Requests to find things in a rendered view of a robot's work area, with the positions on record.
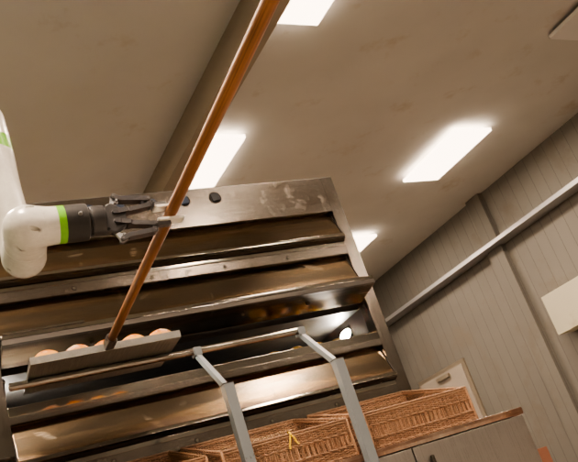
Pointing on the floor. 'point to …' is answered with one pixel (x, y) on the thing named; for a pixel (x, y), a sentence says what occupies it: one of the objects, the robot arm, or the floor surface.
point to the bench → (468, 443)
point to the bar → (234, 386)
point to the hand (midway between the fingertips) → (168, 213)
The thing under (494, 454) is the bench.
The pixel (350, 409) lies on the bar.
